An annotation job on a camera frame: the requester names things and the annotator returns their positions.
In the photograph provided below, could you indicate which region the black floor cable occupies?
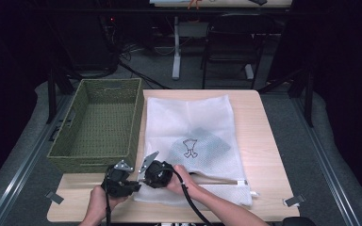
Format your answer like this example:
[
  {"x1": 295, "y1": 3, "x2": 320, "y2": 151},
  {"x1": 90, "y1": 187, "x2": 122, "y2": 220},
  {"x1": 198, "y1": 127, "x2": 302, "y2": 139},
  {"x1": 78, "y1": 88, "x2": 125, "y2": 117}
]
[{"x1": 117, "y1": 58, "x2": 172, "y2": 90}]

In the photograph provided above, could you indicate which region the white mesh laundry bag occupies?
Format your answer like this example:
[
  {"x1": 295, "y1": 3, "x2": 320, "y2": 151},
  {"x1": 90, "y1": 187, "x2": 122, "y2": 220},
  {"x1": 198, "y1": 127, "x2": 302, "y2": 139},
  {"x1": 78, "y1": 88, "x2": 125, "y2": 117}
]
[{"x1": 133, "y1": 93, "x2": 261, "y2": 211}]

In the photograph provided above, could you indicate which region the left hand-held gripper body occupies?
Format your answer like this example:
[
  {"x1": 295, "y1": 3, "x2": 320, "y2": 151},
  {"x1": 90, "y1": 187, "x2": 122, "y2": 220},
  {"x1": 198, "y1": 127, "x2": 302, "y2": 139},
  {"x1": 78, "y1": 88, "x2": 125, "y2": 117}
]
[{"x1": 101, "y1": 159, "x2": 140, "y2": 199}]

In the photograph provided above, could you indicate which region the right hand-held gripper black cable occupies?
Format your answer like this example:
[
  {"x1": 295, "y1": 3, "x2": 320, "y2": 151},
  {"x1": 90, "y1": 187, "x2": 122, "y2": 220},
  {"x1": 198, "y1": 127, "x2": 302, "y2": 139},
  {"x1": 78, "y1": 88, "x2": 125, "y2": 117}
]
[{"x1": 156, "y1": 166, "x2": 214, "y2": 226}]

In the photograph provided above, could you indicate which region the black stand leg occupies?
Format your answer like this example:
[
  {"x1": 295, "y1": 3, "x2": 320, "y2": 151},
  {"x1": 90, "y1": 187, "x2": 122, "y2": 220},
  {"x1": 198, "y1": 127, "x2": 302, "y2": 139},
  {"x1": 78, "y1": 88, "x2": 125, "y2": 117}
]
[
  {"x1": 257, "y1": 66, "x2": 316, "y2": 128},
  {"x1": 45, "y1": 67, "x2": 76, "y2": 124}
]

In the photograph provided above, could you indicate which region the black cloth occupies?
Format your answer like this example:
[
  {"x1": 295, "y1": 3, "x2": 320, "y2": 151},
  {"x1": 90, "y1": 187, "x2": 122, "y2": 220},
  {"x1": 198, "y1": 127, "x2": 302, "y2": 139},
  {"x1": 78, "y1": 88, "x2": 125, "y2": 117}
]
[{"x1": 168, "y1": 126, "x2": 233, "y2": 165}]

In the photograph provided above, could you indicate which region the hand-held gripper black cable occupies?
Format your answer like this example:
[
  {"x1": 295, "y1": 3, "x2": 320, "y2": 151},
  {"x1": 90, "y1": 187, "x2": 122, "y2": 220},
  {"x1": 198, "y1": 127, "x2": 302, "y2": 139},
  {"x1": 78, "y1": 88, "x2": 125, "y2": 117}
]
[
  {"x1": 104, "y1": 168, "x2": 113, "y2": 226},
  {"x1": 156, "y1": 166, "x2": 214, "y2": 226}
]

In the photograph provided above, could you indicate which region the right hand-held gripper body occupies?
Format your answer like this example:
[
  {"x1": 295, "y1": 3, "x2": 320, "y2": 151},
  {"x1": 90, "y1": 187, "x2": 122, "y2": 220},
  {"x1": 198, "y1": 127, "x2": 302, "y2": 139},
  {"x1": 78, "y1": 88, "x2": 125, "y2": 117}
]
[{"x1": 137, "y1": 150, "x2": 174, "y2": 189}]

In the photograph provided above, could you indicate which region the background desk top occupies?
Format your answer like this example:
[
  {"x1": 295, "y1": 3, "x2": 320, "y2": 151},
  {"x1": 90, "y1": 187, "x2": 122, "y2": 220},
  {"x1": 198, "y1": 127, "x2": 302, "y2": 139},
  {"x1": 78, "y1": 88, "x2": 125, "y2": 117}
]
[{"x1": 148, "y1": 0, "x2": 293, "y2": 9}]

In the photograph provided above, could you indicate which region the grey tape piece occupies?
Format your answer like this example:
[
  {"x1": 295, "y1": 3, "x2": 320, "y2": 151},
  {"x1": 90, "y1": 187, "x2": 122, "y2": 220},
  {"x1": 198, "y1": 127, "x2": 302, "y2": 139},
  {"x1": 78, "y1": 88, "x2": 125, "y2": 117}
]
[
  {"x1": 44, "y1": 190, "x2": 65, "y2": 205},
  {"x1": 282, "y1": 194, "x2": 306, "y2": 208}
]

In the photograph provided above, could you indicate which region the green woven basket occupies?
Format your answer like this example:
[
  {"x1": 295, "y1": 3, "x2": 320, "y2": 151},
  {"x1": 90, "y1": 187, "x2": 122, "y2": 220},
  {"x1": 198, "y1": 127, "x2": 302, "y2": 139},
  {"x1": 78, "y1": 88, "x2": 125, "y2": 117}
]
[{"x1": 46, "y1": 78, "x2": 145, "y2": 174}]

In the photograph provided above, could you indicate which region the white desk leg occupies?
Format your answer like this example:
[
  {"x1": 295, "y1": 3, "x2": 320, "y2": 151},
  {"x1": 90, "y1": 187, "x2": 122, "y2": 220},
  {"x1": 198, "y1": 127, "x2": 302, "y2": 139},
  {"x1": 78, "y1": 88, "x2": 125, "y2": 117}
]
[{"x1": 172, "y1": 15, "x2": 183, "y2": 81}]

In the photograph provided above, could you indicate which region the black folding chair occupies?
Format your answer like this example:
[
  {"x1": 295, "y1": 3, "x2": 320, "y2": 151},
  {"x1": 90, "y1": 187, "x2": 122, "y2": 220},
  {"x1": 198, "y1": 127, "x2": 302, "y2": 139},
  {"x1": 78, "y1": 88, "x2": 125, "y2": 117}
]
[{"x1": 200, "y1": 12, "x2": 276, "y2": 90}]

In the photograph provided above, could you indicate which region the aluminium floor rail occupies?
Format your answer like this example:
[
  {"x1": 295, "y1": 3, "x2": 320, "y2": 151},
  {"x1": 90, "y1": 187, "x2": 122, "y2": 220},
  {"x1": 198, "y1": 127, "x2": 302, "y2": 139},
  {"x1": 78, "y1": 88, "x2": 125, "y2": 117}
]
[
  {"x1": 290, "y1": 93, "x2": 362, "y2": 226},
  {"x1": 0, "y1": 93, "x2": 74, "y2": 226}
]

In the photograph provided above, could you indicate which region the short white desk foot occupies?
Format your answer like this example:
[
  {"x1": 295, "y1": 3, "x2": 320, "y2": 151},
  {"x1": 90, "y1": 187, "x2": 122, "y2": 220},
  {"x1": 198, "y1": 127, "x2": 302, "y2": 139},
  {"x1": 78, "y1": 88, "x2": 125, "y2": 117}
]
[{"x1": 243, "y1": 63, "x2": 255, "y2": 81}]

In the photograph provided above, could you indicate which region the person's right hand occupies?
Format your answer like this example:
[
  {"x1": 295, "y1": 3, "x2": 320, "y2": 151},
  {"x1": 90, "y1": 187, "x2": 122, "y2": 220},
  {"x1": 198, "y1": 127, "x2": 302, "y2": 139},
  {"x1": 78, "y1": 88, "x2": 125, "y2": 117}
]
[{"x1": 165, "y1": 164, "x2": 200, "y2": 198}]

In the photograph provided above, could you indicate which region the left hand-held gripper black cable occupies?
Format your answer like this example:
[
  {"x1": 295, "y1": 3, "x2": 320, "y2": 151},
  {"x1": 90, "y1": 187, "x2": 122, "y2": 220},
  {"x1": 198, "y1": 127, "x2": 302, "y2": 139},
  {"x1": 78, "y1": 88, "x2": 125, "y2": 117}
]
[{"x1": 104, "y1": 168, "x2": 113, "y2": 226}]

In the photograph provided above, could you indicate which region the person's left hand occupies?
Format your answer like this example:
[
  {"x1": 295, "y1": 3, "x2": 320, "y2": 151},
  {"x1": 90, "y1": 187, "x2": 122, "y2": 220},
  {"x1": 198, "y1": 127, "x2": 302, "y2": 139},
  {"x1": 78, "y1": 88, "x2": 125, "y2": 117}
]
[{"x1": 85, "y1": 185, "x2": 129, "y2": 222}]

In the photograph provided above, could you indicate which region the dark rounded object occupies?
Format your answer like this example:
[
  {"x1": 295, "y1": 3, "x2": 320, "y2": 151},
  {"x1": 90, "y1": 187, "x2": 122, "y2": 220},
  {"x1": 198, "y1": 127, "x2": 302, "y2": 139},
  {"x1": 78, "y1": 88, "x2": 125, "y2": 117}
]
[{"x1": 280, "y1": 216, "x2": 318, "y2": 226}]

